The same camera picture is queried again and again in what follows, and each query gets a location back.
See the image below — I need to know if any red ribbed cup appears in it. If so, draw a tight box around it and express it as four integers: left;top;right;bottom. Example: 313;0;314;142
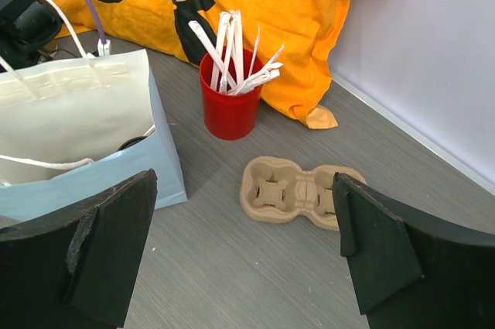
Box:
199;53;262;141

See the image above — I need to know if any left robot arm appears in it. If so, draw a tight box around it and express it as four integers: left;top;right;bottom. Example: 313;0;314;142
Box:
1;0;63;70

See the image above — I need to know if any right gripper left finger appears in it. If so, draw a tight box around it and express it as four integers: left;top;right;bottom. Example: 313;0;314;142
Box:
1;170;158;328

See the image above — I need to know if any lower pulp cup carrier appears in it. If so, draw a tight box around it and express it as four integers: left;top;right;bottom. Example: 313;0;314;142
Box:
240;156;366;231

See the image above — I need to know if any single black cup lid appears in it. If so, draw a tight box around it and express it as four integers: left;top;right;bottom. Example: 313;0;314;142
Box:
118;136;145;151

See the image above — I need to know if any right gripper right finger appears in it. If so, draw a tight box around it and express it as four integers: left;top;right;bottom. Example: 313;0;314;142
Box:
333;173;494;328

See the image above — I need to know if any light blue paper bag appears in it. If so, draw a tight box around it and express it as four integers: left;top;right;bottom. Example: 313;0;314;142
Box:
1;49;187;221

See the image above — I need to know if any orange cartoon t-shirt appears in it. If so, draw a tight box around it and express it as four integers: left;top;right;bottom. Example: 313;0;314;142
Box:
54;0;350;129

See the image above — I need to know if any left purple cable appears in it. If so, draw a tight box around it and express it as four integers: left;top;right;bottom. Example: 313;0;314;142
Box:
49;0;113;57

